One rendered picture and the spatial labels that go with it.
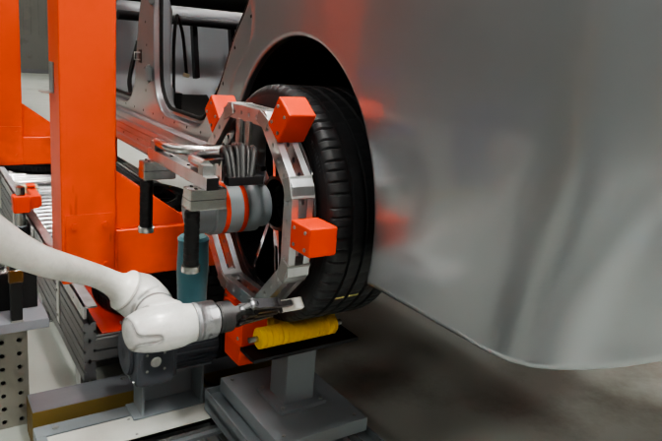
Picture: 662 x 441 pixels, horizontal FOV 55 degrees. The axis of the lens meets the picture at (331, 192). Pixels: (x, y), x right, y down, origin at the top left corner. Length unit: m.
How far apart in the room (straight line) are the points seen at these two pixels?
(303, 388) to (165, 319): 0.67
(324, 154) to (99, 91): 0.78
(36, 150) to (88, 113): 1.99
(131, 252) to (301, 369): 0.66
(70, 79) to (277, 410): 1.14
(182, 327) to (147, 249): 0.71
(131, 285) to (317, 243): 0.45
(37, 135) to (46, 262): 2.64
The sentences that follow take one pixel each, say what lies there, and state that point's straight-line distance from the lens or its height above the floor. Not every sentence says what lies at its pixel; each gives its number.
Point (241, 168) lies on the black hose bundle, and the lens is 1.47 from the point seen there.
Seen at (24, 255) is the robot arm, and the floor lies 0.86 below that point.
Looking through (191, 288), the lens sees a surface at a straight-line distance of 1.84.
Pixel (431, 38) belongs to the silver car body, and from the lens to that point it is 1.31.
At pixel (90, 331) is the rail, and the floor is 0.31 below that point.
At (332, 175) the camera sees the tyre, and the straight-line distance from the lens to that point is 1.49.
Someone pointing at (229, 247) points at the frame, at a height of 0.68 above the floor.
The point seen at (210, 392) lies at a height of 0.15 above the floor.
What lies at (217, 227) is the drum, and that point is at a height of 0.81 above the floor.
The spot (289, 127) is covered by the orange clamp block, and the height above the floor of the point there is 1.09.
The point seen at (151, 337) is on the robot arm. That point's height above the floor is 0.64.
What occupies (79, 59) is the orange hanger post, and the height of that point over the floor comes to 1.20.
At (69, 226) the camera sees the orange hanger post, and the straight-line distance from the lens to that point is 2.05.
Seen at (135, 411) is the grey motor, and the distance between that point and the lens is 2.26.
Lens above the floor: 1.28
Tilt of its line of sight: 13 degrees down
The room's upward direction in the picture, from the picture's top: 4 degrees clockwise
